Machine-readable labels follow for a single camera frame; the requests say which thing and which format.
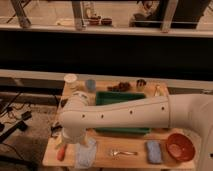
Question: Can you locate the bunch of dark grapes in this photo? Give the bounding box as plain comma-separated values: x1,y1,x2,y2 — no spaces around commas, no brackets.
107,82,131,92

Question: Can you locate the white lidded cup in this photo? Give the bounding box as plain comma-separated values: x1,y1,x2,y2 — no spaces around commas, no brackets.
64,74,78,91

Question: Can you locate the blue grey cup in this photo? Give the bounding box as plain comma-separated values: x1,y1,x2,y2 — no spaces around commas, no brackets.
85,79,96,92

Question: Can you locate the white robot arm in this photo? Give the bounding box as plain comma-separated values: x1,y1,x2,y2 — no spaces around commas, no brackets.
59,91,213,171

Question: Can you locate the black tripod stand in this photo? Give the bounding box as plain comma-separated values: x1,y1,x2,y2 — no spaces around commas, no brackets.
0,93,32,143

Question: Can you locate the grey folded cloth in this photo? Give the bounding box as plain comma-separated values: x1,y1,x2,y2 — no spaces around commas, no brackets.
74,138,97,169

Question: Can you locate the green plastic tray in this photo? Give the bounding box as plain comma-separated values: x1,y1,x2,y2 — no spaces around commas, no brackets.
95,91,151,135

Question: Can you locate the metal spoon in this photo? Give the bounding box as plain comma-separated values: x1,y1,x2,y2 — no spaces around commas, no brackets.
110,150,138,156

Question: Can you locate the wooden table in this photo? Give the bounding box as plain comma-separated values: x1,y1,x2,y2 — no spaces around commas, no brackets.
42,81,195,171

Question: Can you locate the black rectangular block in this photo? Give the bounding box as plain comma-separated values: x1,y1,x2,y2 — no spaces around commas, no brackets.
60,99,68,108

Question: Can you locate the small dark cup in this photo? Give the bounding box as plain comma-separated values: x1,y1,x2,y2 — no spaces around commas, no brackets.
136,79,147,91

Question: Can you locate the red bowl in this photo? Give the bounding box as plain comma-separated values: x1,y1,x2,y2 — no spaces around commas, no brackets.
165,133,196,162

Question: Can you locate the blue sponge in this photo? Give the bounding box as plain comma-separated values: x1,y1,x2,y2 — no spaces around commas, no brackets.
146,140,163,164

